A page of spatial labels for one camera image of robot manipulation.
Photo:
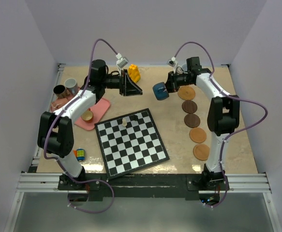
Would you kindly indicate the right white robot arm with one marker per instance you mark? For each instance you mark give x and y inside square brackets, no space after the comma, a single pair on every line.
[222,120]

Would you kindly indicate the light blue cup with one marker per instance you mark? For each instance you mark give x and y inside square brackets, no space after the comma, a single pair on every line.
[182,69]

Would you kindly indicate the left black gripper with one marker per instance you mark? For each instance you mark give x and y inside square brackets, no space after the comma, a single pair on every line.
[126,86]

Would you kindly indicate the white chess piece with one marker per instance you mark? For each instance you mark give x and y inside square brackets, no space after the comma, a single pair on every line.
[124,122]

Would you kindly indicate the pink patterned cup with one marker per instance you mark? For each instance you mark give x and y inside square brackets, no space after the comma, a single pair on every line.
[57,104]

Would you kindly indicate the dark wooden coaster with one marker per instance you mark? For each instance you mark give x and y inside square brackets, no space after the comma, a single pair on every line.
[189,107]
[192,120]

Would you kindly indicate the black white chessboard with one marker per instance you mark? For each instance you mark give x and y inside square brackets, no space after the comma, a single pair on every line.
[132,148]

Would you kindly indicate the black chess piece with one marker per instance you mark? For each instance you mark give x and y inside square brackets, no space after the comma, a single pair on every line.
[134,117]

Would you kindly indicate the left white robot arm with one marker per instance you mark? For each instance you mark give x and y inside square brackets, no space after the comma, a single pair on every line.
[56,135]

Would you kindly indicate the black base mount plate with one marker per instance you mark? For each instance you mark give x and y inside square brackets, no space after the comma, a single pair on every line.
[185,186]

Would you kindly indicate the woven rattan coaster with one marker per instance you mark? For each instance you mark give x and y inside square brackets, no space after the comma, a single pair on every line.
[186,93]

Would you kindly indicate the aluminium rail frame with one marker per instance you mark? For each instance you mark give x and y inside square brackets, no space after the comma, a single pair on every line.
[48,182]

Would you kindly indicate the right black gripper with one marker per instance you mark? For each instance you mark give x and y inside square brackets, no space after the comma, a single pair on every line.
[171,83]

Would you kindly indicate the yellow blue block structure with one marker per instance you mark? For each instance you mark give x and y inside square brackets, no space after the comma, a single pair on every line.
[134,73]

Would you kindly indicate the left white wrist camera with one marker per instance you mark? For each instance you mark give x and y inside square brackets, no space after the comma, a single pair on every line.
[121,61]

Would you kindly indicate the dark brown cup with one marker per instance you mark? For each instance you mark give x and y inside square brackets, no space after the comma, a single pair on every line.
[61,91]

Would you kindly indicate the light wooden coaster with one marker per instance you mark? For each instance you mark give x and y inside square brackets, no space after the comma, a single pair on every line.
[201,152]
[198,135]

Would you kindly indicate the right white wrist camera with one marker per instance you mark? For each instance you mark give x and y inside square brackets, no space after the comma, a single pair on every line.
[172,62]

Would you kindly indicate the pink plastic tray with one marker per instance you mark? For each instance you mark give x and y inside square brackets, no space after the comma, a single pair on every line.
[98,110]

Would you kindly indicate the grey printed mug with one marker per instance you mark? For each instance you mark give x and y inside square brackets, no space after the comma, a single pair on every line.
[72,86]

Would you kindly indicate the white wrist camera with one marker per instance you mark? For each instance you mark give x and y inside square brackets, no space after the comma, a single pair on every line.
[172,62]
[121,61]

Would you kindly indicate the orange blue toy car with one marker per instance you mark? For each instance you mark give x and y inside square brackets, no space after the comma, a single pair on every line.
[79,154]

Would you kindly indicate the dark blue cup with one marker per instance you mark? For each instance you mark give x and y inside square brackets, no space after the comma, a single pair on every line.
[160,91]

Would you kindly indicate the orange cup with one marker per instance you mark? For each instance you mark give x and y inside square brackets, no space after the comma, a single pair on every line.
[87,116]

